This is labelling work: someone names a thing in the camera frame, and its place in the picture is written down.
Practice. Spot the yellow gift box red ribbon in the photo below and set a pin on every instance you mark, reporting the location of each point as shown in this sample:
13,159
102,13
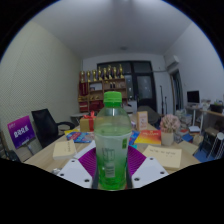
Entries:
86,124

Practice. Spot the large tan book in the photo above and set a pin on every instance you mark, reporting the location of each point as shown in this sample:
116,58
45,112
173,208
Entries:
163,156

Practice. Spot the white wall air conditioner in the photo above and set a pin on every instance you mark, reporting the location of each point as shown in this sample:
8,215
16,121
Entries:
171,62

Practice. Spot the black microphone stand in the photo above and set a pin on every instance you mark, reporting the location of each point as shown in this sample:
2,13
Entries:
162,100

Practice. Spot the purple sign board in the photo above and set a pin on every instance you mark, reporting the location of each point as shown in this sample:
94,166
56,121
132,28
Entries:
21,131

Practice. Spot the black office chair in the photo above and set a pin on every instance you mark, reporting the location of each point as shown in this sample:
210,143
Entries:
45,126

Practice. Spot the wooden shelf unit with trophies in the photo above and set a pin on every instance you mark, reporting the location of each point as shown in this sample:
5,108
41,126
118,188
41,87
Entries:
96,93

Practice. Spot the stack of books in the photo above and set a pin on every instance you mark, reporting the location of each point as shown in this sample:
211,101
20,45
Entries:
186,120

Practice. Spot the black framed glass door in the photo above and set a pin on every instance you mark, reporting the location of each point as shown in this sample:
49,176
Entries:
145,86

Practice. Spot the wooden side desk white legs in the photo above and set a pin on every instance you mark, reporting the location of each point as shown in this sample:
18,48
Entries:
210,113

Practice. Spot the orange standing card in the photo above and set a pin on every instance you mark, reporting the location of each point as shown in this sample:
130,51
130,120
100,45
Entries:
142,120

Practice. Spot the computer monitor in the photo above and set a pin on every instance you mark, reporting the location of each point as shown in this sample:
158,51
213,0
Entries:
193,96

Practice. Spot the blue colourful booklet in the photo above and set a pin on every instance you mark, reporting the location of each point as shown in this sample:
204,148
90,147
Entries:
80,137

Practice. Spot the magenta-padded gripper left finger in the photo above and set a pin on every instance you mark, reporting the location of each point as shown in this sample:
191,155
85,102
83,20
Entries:
74,171

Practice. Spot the grey armchair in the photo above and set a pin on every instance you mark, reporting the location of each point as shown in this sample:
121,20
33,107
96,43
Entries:
151,115

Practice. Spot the red orange book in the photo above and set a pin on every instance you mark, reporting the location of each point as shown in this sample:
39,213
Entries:
149,137

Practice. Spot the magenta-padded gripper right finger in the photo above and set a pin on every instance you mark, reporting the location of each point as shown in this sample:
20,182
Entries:
151,171

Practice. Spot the green drink bottle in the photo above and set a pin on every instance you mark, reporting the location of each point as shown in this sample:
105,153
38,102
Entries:
112,140

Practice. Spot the pink flowers in white pot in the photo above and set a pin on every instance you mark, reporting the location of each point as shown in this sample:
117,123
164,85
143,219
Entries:
169,126

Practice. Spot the small tan book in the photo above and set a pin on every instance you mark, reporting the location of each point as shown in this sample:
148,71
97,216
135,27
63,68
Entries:
65,149

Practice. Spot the white round stool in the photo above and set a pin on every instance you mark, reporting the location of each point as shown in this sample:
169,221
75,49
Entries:
220,141

